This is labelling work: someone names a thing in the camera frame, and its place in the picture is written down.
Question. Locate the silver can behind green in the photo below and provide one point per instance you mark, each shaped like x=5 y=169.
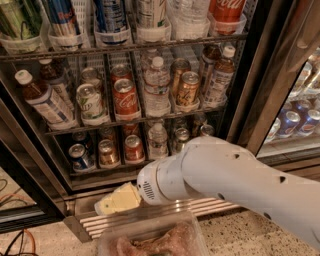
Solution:
x=92 y=76

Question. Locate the clear plastic food container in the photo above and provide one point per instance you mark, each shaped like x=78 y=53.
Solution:
x=177 y=234

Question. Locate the green white soda can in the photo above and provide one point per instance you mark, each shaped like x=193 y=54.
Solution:
x=90 y=101

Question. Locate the clear water bottle top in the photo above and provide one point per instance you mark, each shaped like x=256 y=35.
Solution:
x=188 y=18

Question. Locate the white green can top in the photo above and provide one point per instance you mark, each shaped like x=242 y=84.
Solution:
x=151 y=13

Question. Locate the red bull can top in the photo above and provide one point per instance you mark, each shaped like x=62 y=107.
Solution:
x=63 y=18

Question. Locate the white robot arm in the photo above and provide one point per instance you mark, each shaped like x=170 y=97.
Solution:
x=209 y=167

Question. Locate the gold can front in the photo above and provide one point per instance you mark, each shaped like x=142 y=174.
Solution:
x=188 y=88

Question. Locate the red cola can front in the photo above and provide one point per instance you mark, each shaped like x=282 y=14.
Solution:
x=125 y=97

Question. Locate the fridge sliding door frame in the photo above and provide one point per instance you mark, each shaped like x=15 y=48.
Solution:
x=283 y=34

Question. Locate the silver green can bottom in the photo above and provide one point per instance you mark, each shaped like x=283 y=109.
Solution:
x=181 y=137

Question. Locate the blue white can top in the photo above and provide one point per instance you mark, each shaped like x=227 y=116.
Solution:
x=110 y=15

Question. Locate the green can top shelf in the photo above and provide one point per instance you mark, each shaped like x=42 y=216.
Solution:
x=20 y=19

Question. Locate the gold can bottom left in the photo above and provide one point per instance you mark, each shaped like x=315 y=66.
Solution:
x=107 y=152

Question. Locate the stainless fridge bottom grille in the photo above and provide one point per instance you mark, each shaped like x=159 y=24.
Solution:
x=86 y=225

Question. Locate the tea bottle behind left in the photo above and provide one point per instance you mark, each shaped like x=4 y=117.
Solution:
x=54 y=74

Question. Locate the gold can bottom right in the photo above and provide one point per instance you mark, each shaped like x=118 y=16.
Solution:
x=207 y=130

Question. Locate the gold can behind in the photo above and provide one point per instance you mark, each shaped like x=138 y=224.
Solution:
x=178 y=67

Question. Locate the tea bottle white cap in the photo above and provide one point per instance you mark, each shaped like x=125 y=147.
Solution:
x=45 y=100
x=221 y=77

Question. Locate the clear water bottle middle shelf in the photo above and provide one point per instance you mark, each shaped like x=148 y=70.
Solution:
x=156 y=88

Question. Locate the gold can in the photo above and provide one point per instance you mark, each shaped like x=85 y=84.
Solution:
x=188 y=88
x=207 y=130
x=107 y=152
x=178 y=67

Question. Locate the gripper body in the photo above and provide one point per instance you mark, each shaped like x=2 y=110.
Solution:
x=147 y=184

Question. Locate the tea bottle behind right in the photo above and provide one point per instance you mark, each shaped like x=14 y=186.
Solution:
x=210 y=54

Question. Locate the red cola can behind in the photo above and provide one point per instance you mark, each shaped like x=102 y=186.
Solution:
x=120 y=71

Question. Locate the red can bottom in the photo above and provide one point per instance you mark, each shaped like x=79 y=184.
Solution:
x=133 y=148

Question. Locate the blue pepsi can bottom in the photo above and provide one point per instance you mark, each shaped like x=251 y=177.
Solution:
x=80 y=158

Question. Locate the small water bottle bottom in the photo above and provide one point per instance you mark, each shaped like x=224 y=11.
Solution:
x=157 y=140

